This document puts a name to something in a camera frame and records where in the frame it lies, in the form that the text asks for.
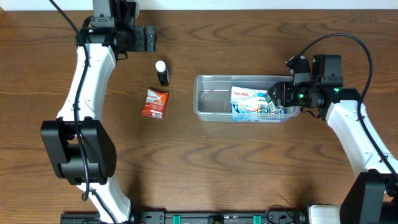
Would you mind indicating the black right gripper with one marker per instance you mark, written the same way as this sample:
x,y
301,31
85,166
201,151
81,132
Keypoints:
x,y
282,95

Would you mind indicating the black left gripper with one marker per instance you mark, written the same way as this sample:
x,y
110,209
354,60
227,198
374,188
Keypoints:
x,y
148,38

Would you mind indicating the green round tin box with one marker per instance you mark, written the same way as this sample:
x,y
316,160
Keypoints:
x,y
270,102

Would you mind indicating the blue Cool Fever box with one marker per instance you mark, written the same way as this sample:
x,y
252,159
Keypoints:
x,y
248,115

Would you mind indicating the white blue Panadol box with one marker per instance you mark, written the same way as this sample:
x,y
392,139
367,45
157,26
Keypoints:
x,y
248,101

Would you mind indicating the red Panadol box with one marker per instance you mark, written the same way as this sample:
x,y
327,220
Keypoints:
x,y
156,104

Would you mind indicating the clear plastic container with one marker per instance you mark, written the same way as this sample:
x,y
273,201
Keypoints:
x,y
212,94

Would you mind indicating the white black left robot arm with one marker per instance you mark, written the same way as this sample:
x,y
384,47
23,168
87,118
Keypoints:
x,y
79,148

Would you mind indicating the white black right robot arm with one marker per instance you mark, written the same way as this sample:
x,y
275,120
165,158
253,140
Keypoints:
x,y
373,196

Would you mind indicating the black bottle white cap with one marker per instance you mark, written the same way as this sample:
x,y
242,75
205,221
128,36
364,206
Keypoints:
x,y
162,73

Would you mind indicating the black mounting rail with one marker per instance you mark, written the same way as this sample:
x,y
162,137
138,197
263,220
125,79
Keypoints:
x,y
271,216

